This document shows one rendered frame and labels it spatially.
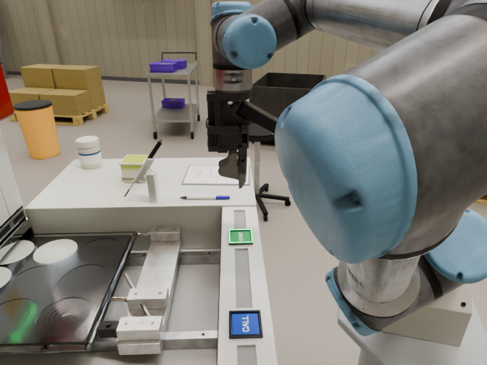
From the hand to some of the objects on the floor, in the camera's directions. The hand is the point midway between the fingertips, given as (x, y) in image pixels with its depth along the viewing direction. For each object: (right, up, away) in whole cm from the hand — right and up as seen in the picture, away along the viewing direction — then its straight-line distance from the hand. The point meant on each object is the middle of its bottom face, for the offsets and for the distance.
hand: (243, 182), depth 79 cm
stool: (+12, -17, +217) cm, 218 cm away
